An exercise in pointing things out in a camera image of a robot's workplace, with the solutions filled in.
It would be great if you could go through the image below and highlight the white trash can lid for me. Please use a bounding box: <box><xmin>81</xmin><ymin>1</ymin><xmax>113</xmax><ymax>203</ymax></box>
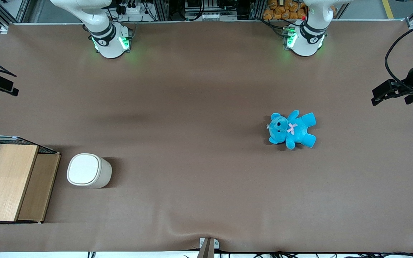
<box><xmin>67</xmin><ymin>153</ymin><xmax>101</xmax><ymax>186</ymax></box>

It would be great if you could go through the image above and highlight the beige trash can body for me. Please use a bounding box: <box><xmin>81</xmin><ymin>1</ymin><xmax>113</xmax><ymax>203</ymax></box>
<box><xmin>67</xmin><ymin>153</ymin><xmax>113</xmax><ymax>189</ymax></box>

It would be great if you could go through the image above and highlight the light wooden shelf board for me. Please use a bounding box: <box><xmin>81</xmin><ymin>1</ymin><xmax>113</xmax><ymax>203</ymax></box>
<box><xmin>0</xmin><ymin>144</ymin><xmax>39</xmax><ymax>222</ymax></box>

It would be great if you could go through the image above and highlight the blue plush teddy bear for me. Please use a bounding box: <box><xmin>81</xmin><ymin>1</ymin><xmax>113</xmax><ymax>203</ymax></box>
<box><xmin>268</xmin><ymin>110</ymin><xmax>317</xmax><ymax>150</ymax></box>

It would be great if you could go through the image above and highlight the dark wooden shelf board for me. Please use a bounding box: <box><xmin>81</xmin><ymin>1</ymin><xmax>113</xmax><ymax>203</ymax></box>
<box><xmin>18</xmin><ymin>153</ymin><xmax>61</xmax><ymax>222</ymax></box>

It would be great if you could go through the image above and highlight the orange plush toy pile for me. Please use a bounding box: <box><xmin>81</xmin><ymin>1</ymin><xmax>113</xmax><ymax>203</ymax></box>
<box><xmin>263</xmin><ymin>0</ymin><xmax>308</xmax><ymax>20</ymax></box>

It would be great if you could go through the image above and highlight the white power strip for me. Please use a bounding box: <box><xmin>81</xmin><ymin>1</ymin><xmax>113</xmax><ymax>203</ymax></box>
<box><xmin>119</xmin><ymin>0</ymin><xmax>150</xmax><ymax>15</ymax></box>

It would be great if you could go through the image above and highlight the brown table cover cloth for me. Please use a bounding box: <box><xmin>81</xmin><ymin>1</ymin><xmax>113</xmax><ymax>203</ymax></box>
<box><xmin>0</xmin><ymin>20</ymin><xmax>413</xmax><ymax>253</ymax></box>

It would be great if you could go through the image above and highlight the grey electronics unit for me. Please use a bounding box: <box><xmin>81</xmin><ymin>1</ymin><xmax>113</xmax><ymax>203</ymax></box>
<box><xmin>184</xmin><ymin>0</ymin><xmax>238</xmax><ymax>21</ymax></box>

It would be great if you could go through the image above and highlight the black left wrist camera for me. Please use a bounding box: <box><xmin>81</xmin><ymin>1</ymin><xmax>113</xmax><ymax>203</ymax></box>
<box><xmin>372</xmin><ymin>79</ymin><xmax>408</xmax><ymax>96</ymax></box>

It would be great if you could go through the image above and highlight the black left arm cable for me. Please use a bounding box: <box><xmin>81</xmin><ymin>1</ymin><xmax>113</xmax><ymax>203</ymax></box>
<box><xmin>385</xmin><ymin>20</ymin><xmax>413</xmax><ymax>90</ymax></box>

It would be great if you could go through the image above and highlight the grey metal camera bracket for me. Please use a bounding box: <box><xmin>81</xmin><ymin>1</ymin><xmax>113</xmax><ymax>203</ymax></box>
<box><xmin>197</xmin><ymin>237</ymin><xmax>220</xmax><ymax>258</ymax></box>

